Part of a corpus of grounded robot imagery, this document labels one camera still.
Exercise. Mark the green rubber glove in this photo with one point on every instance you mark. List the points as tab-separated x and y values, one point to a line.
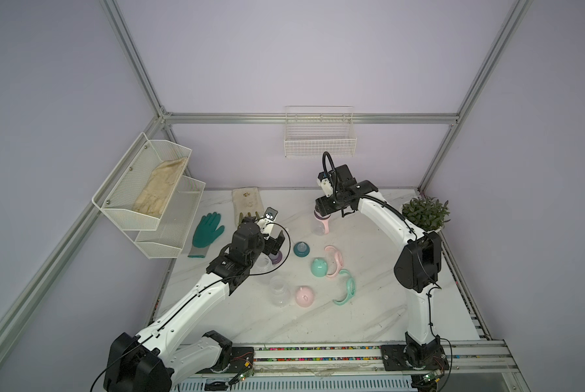
206	233

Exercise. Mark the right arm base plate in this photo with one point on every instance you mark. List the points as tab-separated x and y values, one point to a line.
414	357

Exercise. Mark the mint green bottle cap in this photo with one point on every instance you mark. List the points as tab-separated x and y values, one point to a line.
319	267

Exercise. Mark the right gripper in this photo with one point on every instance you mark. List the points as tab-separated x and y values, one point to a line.
324	206

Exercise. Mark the lower white mesh shelf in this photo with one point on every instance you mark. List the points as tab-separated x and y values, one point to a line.
170	238

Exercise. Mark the upper white mesh shelf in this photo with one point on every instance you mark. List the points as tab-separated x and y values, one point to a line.
120	198

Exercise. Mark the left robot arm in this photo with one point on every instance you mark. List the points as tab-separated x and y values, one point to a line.
154	359

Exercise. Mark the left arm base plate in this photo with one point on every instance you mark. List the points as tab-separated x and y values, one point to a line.
236	360

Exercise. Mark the white wire wall basket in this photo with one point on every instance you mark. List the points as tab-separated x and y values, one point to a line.
311	130

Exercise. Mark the beige glove in shelf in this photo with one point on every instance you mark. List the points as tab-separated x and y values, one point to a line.
158	190

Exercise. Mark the purple nipple collar with straw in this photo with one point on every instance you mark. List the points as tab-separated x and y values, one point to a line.
319	213

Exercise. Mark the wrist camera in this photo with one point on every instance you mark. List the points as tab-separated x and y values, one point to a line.
267	222
325	184

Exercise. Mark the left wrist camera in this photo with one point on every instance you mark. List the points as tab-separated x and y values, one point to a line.
267	222

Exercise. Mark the pink bottle cap left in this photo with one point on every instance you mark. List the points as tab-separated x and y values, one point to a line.
304	296

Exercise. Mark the purple nipple collar far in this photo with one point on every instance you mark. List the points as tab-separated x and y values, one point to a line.
276	258

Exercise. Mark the beige glove green fingertips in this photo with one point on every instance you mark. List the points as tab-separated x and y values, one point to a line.
247	203

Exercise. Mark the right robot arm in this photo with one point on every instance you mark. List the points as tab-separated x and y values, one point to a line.
417	267

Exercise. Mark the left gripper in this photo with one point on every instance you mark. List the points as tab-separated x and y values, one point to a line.
272	245

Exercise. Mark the clear baby bottle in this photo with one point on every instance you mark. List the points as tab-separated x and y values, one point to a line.
262	265
321	227
279	291

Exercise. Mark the aluminium front rail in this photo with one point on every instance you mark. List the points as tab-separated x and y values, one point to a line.
353	359

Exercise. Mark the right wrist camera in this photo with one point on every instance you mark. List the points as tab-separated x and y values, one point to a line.
325	184

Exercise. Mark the white mesh shelf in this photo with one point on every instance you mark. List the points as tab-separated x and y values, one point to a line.
120	198
170	238

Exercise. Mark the teal nipple collar with straw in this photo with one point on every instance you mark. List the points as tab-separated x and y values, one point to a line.
301	249

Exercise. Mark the potted green plant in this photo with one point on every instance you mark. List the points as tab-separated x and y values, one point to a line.
427	213

